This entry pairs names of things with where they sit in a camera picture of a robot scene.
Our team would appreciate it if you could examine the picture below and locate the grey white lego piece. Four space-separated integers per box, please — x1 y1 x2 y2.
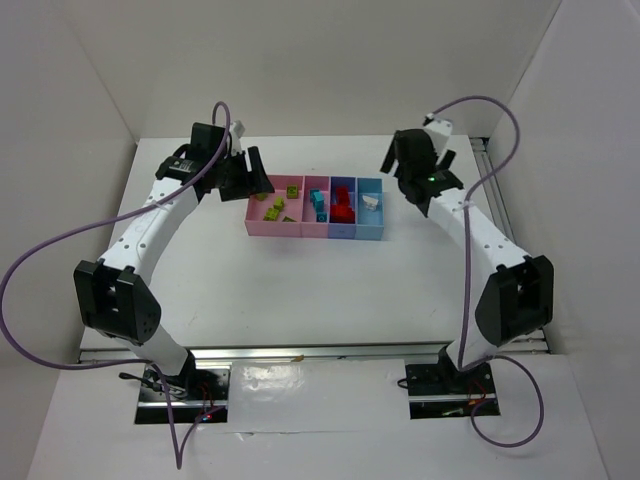
361 195 380 211

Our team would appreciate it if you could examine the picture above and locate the green lego from multicolour stack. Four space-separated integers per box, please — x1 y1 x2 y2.
273 197 285 211

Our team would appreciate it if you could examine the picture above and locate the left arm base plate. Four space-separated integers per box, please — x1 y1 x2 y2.
134 365 231 425

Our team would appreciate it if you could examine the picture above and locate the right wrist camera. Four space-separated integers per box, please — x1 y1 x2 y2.
423 113 453 159

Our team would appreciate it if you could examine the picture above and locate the long green lego brick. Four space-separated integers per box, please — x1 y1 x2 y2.
263 207 280 222

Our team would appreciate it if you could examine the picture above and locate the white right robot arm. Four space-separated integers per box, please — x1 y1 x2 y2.
380 127 554 387

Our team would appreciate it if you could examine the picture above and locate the narrow pink container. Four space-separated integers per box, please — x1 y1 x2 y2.
301 175 330 238

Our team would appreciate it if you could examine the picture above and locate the aluminium front rail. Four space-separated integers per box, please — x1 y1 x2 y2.
79 332 550 363

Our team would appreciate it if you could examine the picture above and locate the large pink container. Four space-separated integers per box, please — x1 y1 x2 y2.
244 175 303 237

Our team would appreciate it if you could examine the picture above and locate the green lego brick from stack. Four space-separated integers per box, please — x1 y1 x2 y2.
286 185 299 199

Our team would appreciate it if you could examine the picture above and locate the light blue container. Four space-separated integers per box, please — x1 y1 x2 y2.
355 177 385 241

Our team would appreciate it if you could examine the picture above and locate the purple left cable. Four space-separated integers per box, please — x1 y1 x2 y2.
0 101 232 470

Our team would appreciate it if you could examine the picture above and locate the small cyan lego brick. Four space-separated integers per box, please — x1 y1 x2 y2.
310 189 324 203

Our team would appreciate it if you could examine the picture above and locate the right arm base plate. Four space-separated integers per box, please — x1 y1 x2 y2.
397 364 500 420

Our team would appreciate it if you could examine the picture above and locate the dark blue container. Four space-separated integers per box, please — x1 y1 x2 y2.
329 176 357 239

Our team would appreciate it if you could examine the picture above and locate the aluminium side rail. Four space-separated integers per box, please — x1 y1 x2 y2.
470 137 515 241

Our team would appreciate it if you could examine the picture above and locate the curved red lego brick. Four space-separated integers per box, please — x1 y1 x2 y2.
335 186 350 205

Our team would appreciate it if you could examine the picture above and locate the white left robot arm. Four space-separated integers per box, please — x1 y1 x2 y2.
73 121 274 396

